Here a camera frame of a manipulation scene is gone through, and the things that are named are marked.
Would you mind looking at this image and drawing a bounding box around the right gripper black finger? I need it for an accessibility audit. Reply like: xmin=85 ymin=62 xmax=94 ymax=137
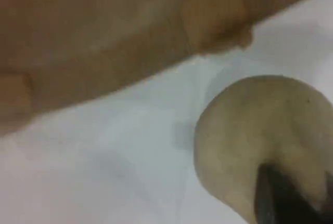
xmin=254 ymin=162 xmax=333 ymax=224

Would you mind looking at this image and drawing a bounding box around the round beige egg yolk pastry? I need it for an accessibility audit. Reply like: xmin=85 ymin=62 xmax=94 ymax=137
xmin=193 ymin=74 xmax=333 ymax=224

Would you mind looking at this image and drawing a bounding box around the brown burlap tote bag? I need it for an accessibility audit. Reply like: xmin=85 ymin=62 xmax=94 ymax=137
xmin=0 ymin=0 xmax=333 ymax=138

